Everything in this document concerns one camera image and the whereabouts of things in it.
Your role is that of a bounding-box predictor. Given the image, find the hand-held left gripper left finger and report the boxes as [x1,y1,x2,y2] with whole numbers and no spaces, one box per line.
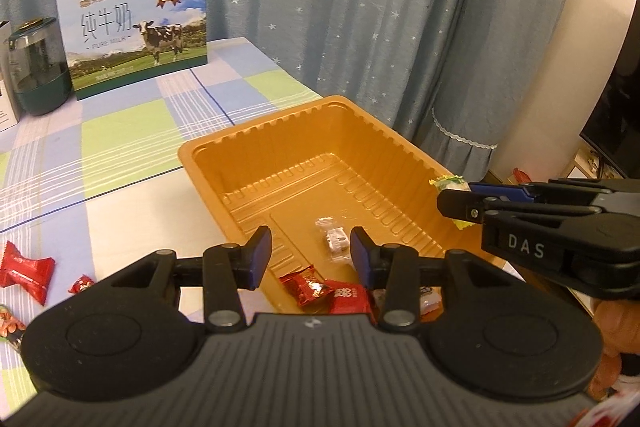
[115,225,273,333]

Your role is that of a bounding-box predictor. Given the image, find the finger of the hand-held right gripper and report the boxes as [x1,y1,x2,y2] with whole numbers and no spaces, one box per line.
[469,178,640,208]
[437,189,601,225]

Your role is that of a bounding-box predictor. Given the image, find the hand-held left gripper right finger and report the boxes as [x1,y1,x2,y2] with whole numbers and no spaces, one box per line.
[350,227,521,333]

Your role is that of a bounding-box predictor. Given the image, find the yellow green candy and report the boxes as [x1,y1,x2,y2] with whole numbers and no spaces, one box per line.
[430,175,476,230]

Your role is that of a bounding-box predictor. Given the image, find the clear white candy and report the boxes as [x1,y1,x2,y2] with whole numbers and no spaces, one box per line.
[314,217,351,260]

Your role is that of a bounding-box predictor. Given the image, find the large red snack packet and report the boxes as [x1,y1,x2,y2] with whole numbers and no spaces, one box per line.
[320,279,376,323]
[0,241,56,306]

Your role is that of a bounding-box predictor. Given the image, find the small red snack packet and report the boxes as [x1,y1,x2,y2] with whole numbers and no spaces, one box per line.
[278,264,335,307]

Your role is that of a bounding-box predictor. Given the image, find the orange plastic tray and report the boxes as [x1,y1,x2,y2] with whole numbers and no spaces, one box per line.
[178,95,526,323]

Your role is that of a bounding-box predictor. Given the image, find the small red candy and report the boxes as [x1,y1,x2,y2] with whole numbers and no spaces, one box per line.
[68,274,97,295]

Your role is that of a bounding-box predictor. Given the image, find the green multicolour snack packet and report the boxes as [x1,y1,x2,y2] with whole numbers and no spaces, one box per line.
[0,304,28,343]

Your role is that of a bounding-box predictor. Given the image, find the person's right hand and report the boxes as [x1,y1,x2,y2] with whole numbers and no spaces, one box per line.
[587,299,640,400]

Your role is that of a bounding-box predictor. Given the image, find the black television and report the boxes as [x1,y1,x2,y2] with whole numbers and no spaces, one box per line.
[580,0,640,180]

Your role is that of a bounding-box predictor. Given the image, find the blue lace-trimmed cover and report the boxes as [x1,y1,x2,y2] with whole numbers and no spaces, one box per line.
[395,0,591,151]

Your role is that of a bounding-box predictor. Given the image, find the blue star curtain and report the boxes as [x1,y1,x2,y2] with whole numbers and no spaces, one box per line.
[0,0,501,142]

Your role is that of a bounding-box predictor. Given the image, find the blue milk carton box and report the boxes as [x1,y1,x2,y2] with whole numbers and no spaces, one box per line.
[55,0,209,101]

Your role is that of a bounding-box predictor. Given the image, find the dark green glass humidifier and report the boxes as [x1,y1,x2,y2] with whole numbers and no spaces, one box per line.
[4,17,72,116]

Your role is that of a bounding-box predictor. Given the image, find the white product box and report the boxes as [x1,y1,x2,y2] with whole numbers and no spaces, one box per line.
[0,21,22,138]

